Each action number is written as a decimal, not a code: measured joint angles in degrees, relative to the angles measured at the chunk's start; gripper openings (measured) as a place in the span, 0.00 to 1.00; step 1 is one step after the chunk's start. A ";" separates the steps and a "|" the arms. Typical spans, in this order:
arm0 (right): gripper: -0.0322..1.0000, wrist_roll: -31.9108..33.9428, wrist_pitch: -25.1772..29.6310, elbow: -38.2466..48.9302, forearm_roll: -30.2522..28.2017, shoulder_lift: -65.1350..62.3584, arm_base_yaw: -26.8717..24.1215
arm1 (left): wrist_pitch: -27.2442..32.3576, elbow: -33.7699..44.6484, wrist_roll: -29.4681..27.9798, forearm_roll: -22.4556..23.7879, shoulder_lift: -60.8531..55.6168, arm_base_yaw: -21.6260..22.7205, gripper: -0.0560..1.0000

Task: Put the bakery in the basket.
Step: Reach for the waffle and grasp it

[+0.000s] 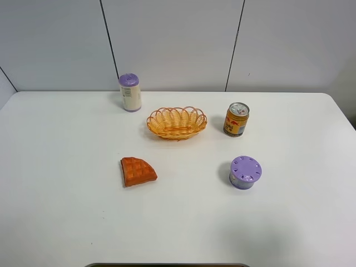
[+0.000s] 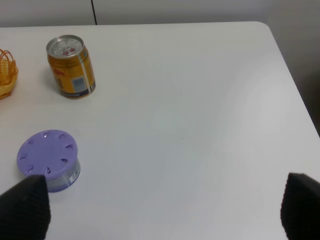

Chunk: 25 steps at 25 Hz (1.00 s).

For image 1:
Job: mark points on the orange wicker basket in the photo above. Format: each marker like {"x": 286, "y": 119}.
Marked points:
{"x": 176, "y": 123}

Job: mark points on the purple lidded air freshener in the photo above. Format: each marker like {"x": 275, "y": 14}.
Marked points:
{"x": 245, "y": 171}

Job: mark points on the orange waffle piece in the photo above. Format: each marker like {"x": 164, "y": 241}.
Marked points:
{"x": 136, "y": 171}

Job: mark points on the cream bottle with purple cap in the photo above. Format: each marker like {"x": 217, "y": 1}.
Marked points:
{"x": 131, "y": 92}

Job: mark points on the gold energy drink can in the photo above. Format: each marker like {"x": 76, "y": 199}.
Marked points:
{"x": 236, "y": 119}

